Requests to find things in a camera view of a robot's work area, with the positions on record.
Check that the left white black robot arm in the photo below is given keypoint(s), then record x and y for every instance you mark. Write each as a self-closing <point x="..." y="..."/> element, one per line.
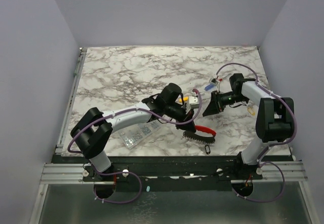
<point x="94" y="129"/>

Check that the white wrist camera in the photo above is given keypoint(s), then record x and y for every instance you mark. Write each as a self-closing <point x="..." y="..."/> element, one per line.
<point x="216" y="82"/>
<point x="192" y="102"/>

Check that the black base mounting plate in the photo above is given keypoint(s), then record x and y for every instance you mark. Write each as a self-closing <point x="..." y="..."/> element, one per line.
<point x="166" y="174"/>

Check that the aluminium front rail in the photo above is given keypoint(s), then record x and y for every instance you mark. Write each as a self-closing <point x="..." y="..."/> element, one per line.
<point x="293" y="171"/>

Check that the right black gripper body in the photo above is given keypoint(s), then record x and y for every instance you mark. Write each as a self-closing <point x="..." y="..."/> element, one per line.
<point x="216" y="103"/>

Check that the yellow handled screwdriver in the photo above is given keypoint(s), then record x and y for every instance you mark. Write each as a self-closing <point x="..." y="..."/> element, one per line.
<point x="183" y="99"/>

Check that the aluminium left side rail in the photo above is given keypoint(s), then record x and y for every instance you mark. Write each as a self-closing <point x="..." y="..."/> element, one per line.
<point x="76" y="77"/>

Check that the clear plastic screw box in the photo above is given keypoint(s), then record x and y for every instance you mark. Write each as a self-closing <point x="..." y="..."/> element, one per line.
<point x="135" y="134"/>

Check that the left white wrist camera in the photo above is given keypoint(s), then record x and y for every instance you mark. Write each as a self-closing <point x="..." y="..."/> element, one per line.
<point x="192" y="102"/>

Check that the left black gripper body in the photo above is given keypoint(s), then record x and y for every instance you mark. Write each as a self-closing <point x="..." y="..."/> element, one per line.
<point x="187" y="116"/>

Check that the blue handled screwdriver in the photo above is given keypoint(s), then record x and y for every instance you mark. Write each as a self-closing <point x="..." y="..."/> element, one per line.
<point x="209" y="86"/>

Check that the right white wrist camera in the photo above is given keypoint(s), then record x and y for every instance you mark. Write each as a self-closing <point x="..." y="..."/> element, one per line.
<point x="216" y="82"/>

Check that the aluminium rail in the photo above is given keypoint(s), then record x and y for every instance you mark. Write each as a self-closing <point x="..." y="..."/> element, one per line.
<point x="76" y="77"/>
<point x="293" y="171"/>

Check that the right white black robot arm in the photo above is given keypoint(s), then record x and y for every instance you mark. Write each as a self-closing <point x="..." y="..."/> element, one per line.
<point x="275" y="123"/>

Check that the key with yellow tag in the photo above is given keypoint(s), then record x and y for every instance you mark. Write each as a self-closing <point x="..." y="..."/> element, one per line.
<point x="251" y="110"/>

